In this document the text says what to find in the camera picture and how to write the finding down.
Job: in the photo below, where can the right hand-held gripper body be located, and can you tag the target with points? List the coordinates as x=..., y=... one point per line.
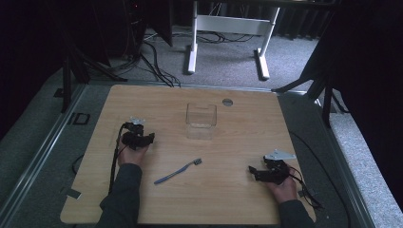
x=276, y=171

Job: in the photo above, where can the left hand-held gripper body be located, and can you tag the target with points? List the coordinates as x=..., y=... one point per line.
x=135, y=138

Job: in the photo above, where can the blue toothbrush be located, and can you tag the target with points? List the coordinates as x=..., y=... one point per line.
x=177, y=172

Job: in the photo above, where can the clear plastic box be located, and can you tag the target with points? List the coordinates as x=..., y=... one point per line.
x=201, y=124

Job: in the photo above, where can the person's left hand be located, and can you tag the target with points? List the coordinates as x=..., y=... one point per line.
x=129, y=155

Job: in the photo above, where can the person's right hand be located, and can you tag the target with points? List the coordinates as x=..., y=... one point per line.
x=285, y=190

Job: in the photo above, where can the round grey table grommet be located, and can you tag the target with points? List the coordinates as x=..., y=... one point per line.
x=227, y=102

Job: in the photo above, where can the grey tape piece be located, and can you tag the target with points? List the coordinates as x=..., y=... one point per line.
x=71, y=192

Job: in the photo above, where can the black metal stand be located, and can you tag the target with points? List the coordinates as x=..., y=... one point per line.
x=326, y=101
x=67, y=82

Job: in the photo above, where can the dark computer tower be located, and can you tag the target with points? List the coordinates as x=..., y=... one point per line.
x=135, y=25

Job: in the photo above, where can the black rectangular bracket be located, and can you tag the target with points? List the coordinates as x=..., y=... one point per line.
x=80, y=118

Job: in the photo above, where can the metal floor rail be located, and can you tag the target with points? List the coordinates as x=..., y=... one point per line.
x=348, y=183
x=41, y=148

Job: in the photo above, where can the white desk frame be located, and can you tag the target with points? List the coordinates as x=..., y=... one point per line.
x=231, y=24

